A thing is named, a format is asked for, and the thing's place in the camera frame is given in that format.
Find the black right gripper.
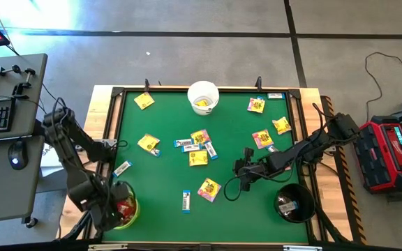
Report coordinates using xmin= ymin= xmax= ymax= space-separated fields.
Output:
xmin=233 ymin=147 xmax=270 ymax=192

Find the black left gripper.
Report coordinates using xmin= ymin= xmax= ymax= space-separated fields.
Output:
xmin=94 ymin=181 xmax=133 ymax=233

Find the red Skittles candy packet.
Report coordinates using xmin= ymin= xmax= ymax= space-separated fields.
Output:
xmin=117 ymin=197 xmax=137 ymax=224

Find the black plastic bucket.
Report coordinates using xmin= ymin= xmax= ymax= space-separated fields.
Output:
xmin=273 ymin=183 xmax=316 ymax=224

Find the lime green plastic bucket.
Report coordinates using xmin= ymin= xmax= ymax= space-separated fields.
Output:
xmin=108 ymin=190 xmax=141 ymax=231

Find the green table mat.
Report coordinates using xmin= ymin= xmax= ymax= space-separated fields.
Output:
xmin=110 ymin=91 xmax=308 ymax=244

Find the grey desk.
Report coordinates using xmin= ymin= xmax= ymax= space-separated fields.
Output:
xmin=0 ymin=52 xmax=48 ymax=225

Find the wooden table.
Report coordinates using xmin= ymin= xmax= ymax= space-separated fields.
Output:
xmin=57 ymin=84 xmax=354 ymax=245

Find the black computer mouse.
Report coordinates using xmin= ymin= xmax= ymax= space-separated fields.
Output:
xmin=7 ymin=140 xmax=29 ymax=171

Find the black yellow hazard strip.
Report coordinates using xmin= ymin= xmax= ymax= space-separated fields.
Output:
xmin=321 ymin=96 xmax=368 ymax=245

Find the red black power station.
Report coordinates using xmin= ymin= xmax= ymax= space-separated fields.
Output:
xmin=356 ymin=120 xmax=402 ymax=195

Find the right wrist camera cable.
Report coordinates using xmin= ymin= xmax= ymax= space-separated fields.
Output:
xmin=223 ymin=163 xmax=296 ymax=202

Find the silver metal bracket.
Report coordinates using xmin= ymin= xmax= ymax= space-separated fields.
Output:
xmin=283 ymin=245 xmax=323 ymax=251
xmin=87 ymin=243 xmax=128 ymax=251

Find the black metal table frame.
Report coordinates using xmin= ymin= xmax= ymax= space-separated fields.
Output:
xmin=59 ymin=77 xmax=354 ymax=245

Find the black floor cable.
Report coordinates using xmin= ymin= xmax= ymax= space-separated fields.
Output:
xmin=364 ymin=51 xmax=402 ymax=113

